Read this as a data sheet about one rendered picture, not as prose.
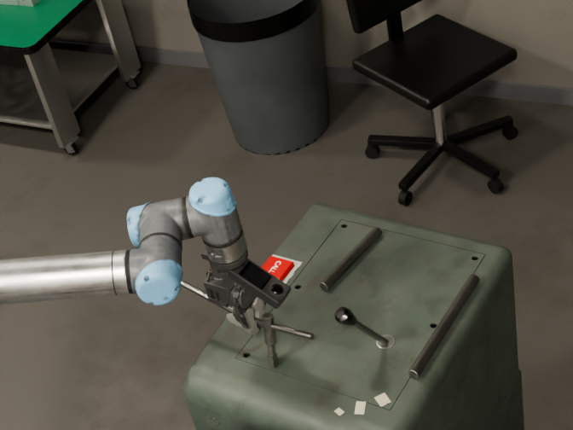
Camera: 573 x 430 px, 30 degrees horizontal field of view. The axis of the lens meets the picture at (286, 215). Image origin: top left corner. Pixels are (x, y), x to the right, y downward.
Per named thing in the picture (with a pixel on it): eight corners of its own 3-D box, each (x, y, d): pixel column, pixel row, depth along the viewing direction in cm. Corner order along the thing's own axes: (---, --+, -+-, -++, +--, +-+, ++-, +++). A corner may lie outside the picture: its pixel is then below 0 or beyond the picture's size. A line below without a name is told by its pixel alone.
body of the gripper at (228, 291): (230, 279, 209) (217, 233, 201) (267, 289, 205) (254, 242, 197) (209, 305, 204) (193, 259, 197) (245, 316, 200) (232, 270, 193)
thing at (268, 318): (280, 364, 209) (275, 313, 204) (274, 369, 208) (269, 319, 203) (271, 361, 210) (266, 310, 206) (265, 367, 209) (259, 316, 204)
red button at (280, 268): (272, 261, 234) (270, 254, 233) (295, 268, 231) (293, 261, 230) (257, 279, 231) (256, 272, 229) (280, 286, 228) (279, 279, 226)
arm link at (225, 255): (251, 225, 194) (227, 254, 189) (256, 244, 197) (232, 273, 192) (217, 217, 198) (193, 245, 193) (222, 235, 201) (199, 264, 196)
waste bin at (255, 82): (360, 96, 503) (338, -42, 458) (311, 171, 465) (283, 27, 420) (255, 84, 527) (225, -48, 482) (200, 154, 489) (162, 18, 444)
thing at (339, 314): (344, 316, 202) (340, 299, 199) (359, 322, 200) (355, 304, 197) (334, 331, 199) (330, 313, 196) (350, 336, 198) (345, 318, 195)
